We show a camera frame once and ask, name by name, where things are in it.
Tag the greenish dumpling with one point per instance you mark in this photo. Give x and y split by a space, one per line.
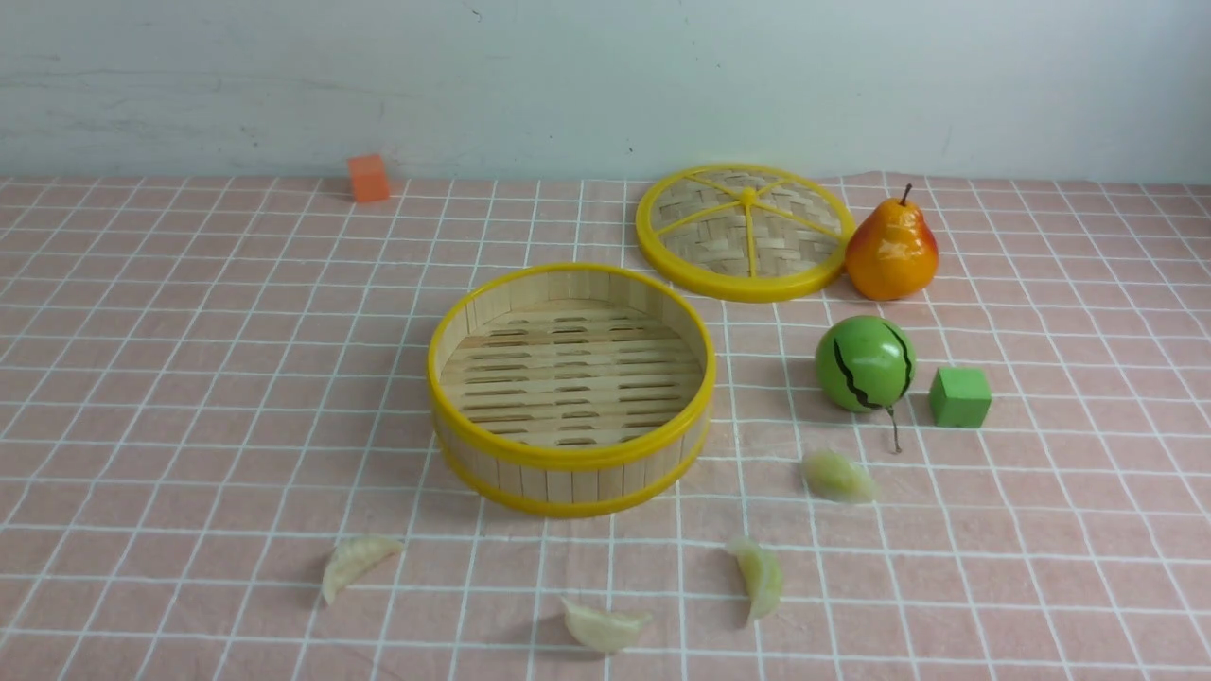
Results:
832 476
762 574

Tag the orange toy pear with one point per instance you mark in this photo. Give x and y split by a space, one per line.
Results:
894 253

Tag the bamboo steamer tray yellow rim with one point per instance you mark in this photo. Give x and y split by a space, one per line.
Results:
571 390

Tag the orange foam cube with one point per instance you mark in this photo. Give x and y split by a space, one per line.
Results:
369 178

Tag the green toy watermelon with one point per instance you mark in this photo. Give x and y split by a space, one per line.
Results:
866 364

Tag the white dumpling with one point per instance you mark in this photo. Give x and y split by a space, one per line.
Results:
354 557
606 632

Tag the green foam cube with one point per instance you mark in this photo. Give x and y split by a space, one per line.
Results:
960 397

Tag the woven bamboo steamer lid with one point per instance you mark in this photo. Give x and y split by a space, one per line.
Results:
744 233

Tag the pink checkered tablecloth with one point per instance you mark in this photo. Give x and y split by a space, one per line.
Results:
209 384

